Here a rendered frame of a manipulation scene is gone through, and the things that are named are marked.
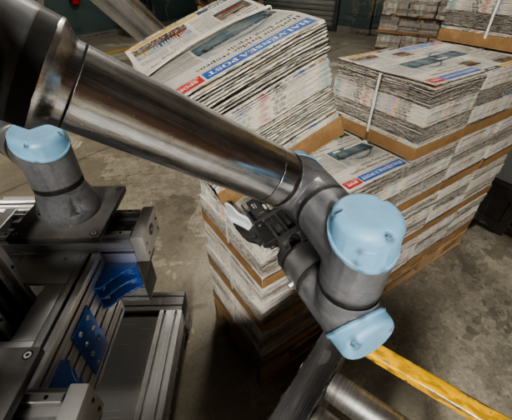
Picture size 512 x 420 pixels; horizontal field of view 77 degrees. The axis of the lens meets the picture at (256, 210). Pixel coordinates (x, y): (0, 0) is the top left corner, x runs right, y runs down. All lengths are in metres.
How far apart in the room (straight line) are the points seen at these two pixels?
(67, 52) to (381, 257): 0.32
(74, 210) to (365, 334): 0.74
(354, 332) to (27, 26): 0.40
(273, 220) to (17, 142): 0.58
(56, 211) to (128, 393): 0.68
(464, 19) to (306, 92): 1.15
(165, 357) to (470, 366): 1.25
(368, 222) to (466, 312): 1.61
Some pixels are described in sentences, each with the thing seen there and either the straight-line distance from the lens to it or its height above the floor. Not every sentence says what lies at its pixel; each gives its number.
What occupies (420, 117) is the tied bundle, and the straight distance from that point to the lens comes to 1.10.
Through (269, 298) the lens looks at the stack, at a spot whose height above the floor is 0.54.
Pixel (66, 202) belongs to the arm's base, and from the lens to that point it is 0.90.
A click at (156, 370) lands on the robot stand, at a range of 1.28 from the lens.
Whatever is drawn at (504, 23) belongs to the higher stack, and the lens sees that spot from 1.63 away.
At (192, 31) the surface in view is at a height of 1.23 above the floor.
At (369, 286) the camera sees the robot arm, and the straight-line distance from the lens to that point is 0.36.
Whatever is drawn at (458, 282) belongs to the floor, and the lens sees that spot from 2.03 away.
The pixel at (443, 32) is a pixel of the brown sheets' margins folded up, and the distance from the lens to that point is 1.72.
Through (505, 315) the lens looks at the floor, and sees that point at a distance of 2.01.
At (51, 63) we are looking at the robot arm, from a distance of 0.29.
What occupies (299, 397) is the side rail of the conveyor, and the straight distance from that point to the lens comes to 0.60.
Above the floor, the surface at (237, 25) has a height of 1.24.
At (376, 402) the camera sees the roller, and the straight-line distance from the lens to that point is 0.62.
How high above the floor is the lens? 1.35
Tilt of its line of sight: 39 degrees down
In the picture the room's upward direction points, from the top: straight up
